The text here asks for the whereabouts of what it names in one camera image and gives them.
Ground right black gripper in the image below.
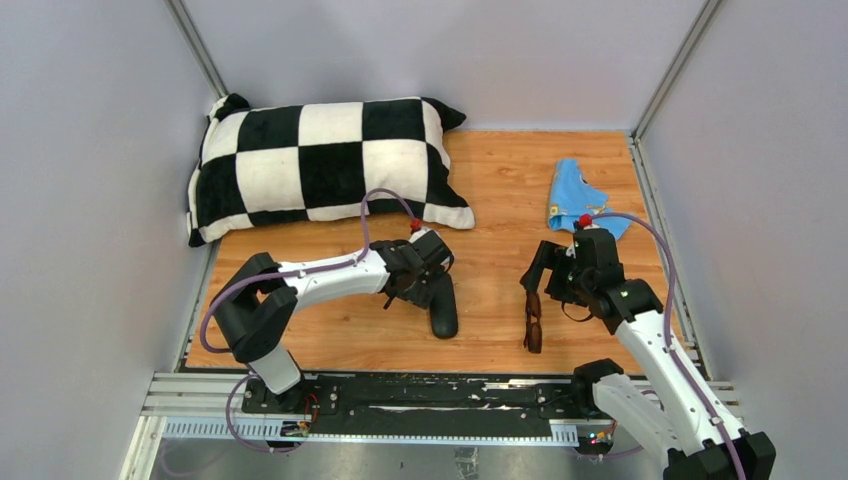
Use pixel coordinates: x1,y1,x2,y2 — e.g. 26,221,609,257
520,240,594,307

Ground brown sunglasses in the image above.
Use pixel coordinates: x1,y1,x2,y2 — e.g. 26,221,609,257
523,291,542,354

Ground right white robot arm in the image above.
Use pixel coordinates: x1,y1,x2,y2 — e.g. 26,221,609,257
520,228,777,479

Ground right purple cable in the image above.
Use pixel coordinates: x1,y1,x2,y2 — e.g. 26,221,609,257
582,210,750,480

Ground aluminium frame rail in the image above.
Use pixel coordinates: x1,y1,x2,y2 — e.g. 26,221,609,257
132,370,737,446

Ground blue crumpled cloth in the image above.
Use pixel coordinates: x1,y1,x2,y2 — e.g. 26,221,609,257
547,159,611,232

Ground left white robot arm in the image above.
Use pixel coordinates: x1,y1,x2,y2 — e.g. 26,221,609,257
205,228,459,413

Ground black sunglasses case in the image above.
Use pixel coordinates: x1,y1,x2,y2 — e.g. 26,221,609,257
429,274,459,339

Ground black white checkered pillow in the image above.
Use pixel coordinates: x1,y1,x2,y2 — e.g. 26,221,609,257
186,94,476,247

